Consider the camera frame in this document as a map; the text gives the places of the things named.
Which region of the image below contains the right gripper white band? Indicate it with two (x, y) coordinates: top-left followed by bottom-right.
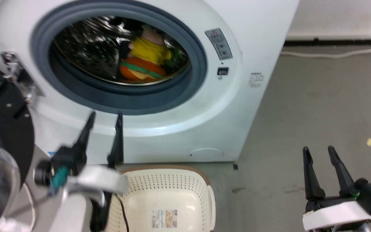
(302, 146), (371, 232)

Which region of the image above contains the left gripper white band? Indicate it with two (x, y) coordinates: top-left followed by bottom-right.
(33, 111), (130, 207)

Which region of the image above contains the orange hamburger plush toy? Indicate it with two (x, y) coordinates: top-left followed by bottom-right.
(119, 57), (167, 82)

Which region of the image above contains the cream perforated laundry basket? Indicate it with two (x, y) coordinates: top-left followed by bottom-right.
(104, 165), (216, 232)

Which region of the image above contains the yellow and pink plush doll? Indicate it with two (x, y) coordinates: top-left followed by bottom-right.
(128, 27), (172, 65)

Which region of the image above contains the paper label on basket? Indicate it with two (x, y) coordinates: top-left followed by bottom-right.
(151, 209), (178, 229)

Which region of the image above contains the green plush toy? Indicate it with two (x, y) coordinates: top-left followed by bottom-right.
(166, 48), (186, 67)

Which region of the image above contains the white front-load washing machine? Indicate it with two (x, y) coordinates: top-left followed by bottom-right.
(0, 0), (301, 165)

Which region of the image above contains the steel washer drum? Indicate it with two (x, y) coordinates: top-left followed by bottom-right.
(53, 15), (192, 86)

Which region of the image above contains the black washer door with glass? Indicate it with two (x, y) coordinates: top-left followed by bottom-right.
(0, 59), (35, 232)

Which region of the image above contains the grey rubber door gasket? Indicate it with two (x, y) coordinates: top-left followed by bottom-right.
(30, 1), (208, 116)

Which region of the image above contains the metal door hinge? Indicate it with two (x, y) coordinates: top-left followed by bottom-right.
(0, 51), (43, 104)

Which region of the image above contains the grey warning sticker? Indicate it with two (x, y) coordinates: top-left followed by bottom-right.
(205, 28), (233, 61)

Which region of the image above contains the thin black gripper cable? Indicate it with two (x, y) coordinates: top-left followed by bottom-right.
(117, 195), (130, 232)

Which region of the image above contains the thin white cord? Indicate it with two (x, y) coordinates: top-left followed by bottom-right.
(23, 183), (37, 230)

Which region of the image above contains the white cable on floor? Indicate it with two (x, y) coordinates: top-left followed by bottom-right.
(281, 43), (371, 59)

